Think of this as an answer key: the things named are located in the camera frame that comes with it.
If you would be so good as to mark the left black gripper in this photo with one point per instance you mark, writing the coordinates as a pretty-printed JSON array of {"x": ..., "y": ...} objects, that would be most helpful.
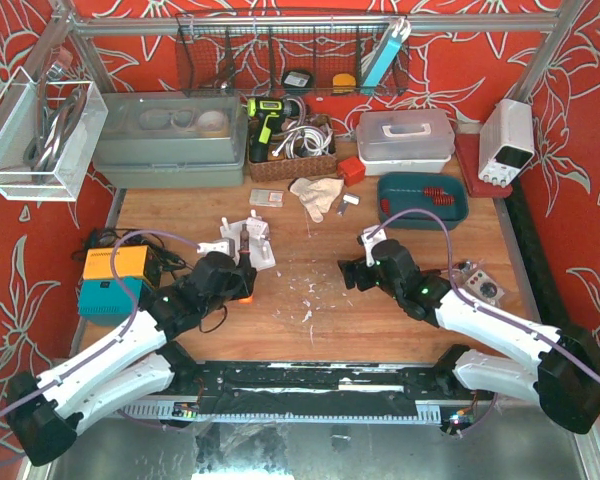
[{"x": 247, "y": 279}]

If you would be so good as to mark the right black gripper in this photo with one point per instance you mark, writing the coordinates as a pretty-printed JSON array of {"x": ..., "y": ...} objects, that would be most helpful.
[{"x": 357, "y": 275}]

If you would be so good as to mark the black orange screwdriver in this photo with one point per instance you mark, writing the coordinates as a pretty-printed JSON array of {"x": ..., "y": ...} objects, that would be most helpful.
[{"x": 245, "y": 267}]

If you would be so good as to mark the white peg fixture board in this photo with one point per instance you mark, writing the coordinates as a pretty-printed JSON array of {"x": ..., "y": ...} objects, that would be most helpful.
[{"x": 262, "y": 257}]

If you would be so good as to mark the red large spring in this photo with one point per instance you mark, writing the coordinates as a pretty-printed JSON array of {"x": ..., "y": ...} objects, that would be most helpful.
[{"x": 443, "y": 200}]

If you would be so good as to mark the white plug adapter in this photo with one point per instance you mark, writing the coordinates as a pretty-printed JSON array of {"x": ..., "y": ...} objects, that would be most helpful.
[{"x": 258, "y": 230}]

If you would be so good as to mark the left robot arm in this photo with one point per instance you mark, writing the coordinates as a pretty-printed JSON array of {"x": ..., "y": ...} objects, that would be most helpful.
[{"x": 49, "y": 411}]

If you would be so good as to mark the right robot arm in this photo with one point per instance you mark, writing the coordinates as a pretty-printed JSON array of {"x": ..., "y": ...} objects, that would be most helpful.
[{"x": 556, "y": 368}]

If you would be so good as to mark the beige work glove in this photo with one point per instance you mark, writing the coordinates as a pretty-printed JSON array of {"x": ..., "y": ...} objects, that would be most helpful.
[{"x": 317, "y": 196}]

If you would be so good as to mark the clear small parts packet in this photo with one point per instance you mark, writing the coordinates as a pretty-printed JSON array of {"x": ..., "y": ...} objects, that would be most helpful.
[{"x": 266, "y": 198}]

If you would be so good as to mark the orange teal power box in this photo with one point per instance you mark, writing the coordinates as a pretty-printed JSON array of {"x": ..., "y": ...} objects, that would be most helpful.
[{"x": 102, "y": 301}]

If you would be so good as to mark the small red box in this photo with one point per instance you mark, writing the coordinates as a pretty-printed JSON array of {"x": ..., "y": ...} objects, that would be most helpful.
[{"x": 351, "y": 170}]

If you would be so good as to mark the wicker basket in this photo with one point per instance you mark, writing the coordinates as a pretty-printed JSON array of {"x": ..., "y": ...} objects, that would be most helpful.
[{"x": 307, "y": 151}]

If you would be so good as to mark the bagged electronic module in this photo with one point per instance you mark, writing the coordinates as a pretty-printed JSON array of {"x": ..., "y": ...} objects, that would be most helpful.
[{"x": 477, "y": 282}]

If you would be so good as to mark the teal plastic tray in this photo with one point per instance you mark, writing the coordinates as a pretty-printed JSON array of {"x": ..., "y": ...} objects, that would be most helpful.
[{"x": 403, "y": 190}]

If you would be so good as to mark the white clear lidded case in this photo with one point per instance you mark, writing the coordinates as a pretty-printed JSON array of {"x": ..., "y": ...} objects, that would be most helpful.
[{"x": 420, "y": 141}]

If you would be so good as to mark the grey plastic storage box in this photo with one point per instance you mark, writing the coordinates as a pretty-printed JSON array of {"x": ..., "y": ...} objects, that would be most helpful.
[{"x": 168, "y": 140}]

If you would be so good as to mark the red mat under supply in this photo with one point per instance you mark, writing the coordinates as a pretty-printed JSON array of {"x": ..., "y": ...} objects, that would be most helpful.
[{"x": 467, "y": 153}]

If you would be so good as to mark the white bench power supply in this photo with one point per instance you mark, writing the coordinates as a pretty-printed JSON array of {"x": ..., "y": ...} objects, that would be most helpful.
[{"x": 506, "y": 143}]

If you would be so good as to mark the clear acrylic hanging bin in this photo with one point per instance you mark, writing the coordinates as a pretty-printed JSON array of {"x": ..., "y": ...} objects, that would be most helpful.
[{"x": 48, "y": 134}]

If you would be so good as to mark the blue white booklet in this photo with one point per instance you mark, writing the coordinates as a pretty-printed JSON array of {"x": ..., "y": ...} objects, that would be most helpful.
[{"x": 375, "y": 64}]

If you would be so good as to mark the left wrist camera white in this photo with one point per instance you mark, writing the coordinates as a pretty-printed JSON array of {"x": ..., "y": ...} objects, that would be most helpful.
[{"x": 223, "y": 245}]

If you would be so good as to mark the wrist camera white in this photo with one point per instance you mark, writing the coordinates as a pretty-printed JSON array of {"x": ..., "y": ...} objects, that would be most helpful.
[
  {"x": 223, "y": 245},
  {"x": 368, "y": 239}
]

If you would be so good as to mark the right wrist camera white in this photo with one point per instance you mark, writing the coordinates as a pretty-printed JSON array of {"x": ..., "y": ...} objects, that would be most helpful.
[{"x": 368, "y": 239}]

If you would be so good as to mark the small metal bracket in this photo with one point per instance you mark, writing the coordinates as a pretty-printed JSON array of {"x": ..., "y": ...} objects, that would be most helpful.
[{"x": 347, "y": 200}]

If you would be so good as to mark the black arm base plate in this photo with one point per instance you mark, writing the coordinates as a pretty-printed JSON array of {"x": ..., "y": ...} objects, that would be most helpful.
[{"x": 288, "y": 390}]

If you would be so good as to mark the green black cordless drill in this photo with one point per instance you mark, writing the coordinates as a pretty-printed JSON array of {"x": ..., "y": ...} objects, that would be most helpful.
[{"x": 270, "y": 114}]

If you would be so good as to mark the black wire wall basket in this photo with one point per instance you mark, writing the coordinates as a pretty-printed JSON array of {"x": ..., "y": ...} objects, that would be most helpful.
[{"x": 248, "y": 52}]

